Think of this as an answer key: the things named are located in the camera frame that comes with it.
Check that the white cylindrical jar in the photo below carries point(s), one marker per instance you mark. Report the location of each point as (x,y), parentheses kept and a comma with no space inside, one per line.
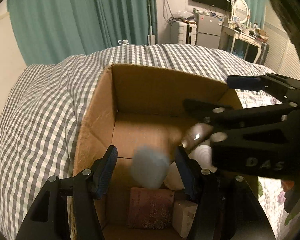
(202,155)

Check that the white vanity table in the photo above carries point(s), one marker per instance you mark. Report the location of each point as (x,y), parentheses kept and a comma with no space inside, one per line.
(240,36)

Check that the pink patterned packet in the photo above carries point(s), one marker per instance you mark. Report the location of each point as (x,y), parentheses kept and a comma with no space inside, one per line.
(150,210)

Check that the white rectangular box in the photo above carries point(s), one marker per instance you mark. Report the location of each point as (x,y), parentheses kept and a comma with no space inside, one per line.
(175,180)

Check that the light blue earbuds case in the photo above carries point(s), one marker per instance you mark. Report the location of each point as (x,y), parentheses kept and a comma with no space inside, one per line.
(150,167)

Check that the dark suitcase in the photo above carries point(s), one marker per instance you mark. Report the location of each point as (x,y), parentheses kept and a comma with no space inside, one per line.
(265,53)

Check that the grey gingham bed cover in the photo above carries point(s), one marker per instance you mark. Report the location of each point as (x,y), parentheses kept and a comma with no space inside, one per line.
(40,130)

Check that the white power adapter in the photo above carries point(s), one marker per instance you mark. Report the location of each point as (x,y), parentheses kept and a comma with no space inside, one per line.
(183,216)

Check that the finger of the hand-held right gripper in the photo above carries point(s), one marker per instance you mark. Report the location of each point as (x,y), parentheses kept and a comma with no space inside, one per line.
(227,117)
(242,83)

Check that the oval vanity mirror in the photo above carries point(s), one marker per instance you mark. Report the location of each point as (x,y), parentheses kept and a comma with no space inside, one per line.
(241,11)

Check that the white floral quilt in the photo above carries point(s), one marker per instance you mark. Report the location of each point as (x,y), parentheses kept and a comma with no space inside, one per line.
(270,192)

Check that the clear plastic bag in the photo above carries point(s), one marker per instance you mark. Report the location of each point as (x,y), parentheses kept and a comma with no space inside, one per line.
(183,15)

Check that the white louvred wardrobe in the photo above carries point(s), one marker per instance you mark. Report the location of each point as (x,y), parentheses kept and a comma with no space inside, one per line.
(280,45)

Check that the blue basket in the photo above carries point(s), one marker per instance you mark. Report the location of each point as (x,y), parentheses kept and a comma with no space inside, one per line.
(238,53)

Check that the brown cardboard box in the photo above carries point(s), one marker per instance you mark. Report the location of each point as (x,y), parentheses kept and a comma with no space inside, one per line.
(145,87)

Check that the silver refrigerator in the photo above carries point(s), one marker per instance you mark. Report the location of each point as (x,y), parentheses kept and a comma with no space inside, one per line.
(208,30)

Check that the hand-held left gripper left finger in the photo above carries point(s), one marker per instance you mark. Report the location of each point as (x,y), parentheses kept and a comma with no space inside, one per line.
(105,172)

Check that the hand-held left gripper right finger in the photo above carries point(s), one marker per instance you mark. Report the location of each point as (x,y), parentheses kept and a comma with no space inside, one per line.
(187,177)

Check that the white mop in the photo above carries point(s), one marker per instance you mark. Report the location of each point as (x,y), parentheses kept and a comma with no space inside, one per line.
(151,37)

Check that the white ribbed suitcase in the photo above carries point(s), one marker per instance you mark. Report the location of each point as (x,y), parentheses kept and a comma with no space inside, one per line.
(181,32)

